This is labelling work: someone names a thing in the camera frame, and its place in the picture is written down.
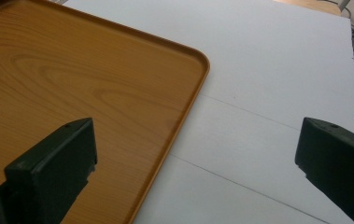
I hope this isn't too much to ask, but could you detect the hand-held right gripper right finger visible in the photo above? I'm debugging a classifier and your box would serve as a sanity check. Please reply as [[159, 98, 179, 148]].
[[294, 117, 354, 224]]

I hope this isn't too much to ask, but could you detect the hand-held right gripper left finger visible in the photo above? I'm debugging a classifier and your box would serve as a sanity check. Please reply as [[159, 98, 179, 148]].
[[0, 117, 98, 224]]

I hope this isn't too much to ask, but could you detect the wood-grain tray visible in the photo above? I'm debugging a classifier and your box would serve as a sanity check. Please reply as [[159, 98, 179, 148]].
[[0, 0, 211, 224]]

